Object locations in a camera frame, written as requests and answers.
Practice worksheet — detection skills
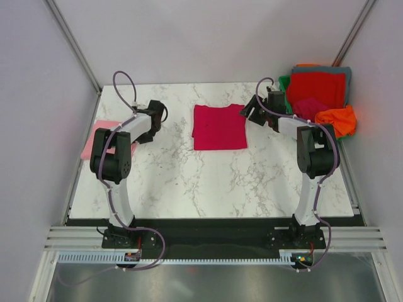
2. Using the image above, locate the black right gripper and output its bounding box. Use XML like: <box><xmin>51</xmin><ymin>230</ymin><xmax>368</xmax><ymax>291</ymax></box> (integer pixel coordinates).
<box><xmin>239</xmin><ymin>94</ymin><xmax>272</xmax><ymax>126</ymax></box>

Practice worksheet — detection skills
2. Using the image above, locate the light pink t-shirt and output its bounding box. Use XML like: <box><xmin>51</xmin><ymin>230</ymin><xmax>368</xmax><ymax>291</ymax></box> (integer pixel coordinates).
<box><xmin>80</xmin><ymin>120</ymin><xmax>139</xmax><ymax>161</ymax></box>

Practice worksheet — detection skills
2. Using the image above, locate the magenta t-shirt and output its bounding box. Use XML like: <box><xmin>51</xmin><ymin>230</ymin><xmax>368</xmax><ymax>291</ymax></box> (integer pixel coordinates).
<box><xmin>192</xmin><ymin>104</ymin><xmax>247</xmax><ymax>151</ymax></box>

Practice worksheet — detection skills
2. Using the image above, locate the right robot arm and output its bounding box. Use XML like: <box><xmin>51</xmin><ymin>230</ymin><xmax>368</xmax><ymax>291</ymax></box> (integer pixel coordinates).
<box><xmin>240</xmin><ymin>90</ymin><xmax>340</xmax><ymax>249</ymax></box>

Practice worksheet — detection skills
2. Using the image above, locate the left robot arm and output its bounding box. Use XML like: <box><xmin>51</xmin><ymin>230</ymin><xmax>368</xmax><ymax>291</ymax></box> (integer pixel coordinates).
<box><xmin>90</xmin><ymin>100</ymin><xmax>168</xmax><ymax>249</ymax></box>

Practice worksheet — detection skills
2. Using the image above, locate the orange t-shirt under stack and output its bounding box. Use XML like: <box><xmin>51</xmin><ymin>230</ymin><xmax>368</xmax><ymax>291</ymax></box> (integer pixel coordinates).
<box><xmin>296</xmin><ymin>64</ymin><xmax>321</xmax><ymax>67</ymax></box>

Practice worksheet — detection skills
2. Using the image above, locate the green plastic bin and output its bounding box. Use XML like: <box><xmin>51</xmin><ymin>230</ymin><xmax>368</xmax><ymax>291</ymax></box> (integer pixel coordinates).
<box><xmin>278</xmin><ymin>75</ymin><xmax>293</xmax><ymax>115</ymax></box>

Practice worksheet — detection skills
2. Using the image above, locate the dark pink crumpled t-shirt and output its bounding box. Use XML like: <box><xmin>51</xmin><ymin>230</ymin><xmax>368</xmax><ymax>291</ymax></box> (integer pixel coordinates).
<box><xmin>292</xmin><ymin>98</ymin><xmax>330</xmax><ymax>121</ymax></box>

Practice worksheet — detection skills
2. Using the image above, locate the red t-shirt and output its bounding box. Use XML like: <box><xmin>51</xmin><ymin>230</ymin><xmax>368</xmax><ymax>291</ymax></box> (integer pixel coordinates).
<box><xmin>286</xmin><ymin>72</ymin><xmax>346</xmax><ymax>109</ymax></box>

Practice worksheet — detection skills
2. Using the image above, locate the orange crumpled t-shirt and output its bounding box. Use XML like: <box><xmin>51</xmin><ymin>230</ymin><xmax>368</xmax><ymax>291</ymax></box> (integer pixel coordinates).
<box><xmin>315</xmin><ymin>105</ymin><xmax>357</xmax><ymax>140</ymax></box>

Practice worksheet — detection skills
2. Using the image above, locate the grey t-shirt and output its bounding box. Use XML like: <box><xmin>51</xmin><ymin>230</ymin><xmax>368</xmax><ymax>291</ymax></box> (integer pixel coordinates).
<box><xmin>292</xmin><ymin>65</ymin><xmax>352</xmax><ymax>105</ymax></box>

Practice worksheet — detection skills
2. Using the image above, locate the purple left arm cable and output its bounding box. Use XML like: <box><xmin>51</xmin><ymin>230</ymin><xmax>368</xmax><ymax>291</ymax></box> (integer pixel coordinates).
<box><xmin>98</xmin><ymin>70</ymin><xmax>139</xmax><ymax>230</ymax></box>

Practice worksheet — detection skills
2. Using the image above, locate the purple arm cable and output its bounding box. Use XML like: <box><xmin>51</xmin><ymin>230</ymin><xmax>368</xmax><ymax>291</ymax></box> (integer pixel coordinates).
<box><xmin>98</xmin><ymin>70</ymin><xmax>139</xmax><ymax>230</ymax></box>
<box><xmin>254</xmin><ymin>77</ymin><xmax>339</xmax><ymax>227</ymax></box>

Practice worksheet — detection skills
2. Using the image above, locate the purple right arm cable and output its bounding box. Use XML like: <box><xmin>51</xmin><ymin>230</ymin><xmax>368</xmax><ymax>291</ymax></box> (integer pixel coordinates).
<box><xmin>254</xmin><ymin>77</ymin><xmax>339</xmax><ymax>227</ymax></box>

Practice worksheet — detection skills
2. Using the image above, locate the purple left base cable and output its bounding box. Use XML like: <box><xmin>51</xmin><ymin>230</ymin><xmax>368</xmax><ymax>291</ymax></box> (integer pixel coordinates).
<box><xmin>56</xmin><ymin>225</ymin><xmax>167</xmax><ymax>287</ymax></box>

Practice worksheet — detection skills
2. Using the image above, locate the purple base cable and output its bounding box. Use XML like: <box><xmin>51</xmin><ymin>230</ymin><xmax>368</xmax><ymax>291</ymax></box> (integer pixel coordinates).
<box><xmin>291</xmin><ymin>216</ymin><xmax>334</xmax><ymax>274</ymax></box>
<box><xmin>56</xmin><ymin>225</ymin><xmax>167</xmax><ymax>287</ymax></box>

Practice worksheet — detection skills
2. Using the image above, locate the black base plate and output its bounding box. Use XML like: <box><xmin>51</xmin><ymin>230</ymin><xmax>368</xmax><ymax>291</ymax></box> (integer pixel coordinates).
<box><xmin>101</xmin><ymin>216</ymin><xmax>327</xmax><ymax>260</ymax></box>

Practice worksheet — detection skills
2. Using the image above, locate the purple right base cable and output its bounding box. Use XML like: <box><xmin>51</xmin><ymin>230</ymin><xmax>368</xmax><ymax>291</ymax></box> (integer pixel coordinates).
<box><xmin>291</xmin><ymin>216</ymin><xmax>334</xmax><ymax>274</ymax></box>

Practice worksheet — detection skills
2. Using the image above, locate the left aluminium frame post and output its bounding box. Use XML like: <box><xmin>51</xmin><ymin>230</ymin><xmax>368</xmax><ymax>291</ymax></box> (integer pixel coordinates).
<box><xmin>43</xmin><ymin>0</ymin><xmax>102</xmax><ymax>96</ymax></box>

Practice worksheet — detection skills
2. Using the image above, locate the aluminium frame post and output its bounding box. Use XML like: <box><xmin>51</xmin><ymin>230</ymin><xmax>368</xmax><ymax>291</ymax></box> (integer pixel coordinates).
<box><xmin>332</xmin><ymin>0</ymin><xmax>378</xmax><ymax>67</ymax></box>
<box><xmin>43</xmin><ymin>0</ymin><xmax>102</xmax><ymax>96</ymax></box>

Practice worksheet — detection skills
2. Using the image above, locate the left aluminium rail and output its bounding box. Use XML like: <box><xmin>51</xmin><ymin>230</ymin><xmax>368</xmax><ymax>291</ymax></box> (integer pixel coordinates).
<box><xmin>45</xmin><ymin>226</ymin><xmax>103</xmax><ymax>251</ymax></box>

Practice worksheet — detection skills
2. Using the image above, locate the aluminium rail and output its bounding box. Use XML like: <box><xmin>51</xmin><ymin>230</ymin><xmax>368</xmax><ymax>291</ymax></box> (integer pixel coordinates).
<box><xmin>45</xmin><ymin>226</ymin><xmax>103</xmax><ymax>251</ymax></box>
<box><xmin>324</xmin><ymin>225</ymin><xmax>390</xmax><ymax>253</ymax></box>

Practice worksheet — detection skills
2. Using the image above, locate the right aluminium frame post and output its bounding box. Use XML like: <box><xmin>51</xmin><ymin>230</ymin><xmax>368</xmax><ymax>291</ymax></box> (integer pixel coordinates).
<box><xmin>332</xmin><ymin>0</ymin><xmax>378</xmax><ymax>67</ymax></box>

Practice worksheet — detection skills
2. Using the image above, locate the white slotted cable duct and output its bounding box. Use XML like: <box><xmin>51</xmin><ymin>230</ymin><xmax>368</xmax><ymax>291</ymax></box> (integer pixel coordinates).
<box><xmin>57</xmin><ymin>251</ymin><xmax>302</xmax><ymax>266</ymax></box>

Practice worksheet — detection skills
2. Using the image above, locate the right aluminium rail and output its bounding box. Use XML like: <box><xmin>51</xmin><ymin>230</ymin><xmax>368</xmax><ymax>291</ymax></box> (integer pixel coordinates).
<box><xmin>324</xmin><ymin>225</ymin><xmax>390</xmax><ymax>253</ymax></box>

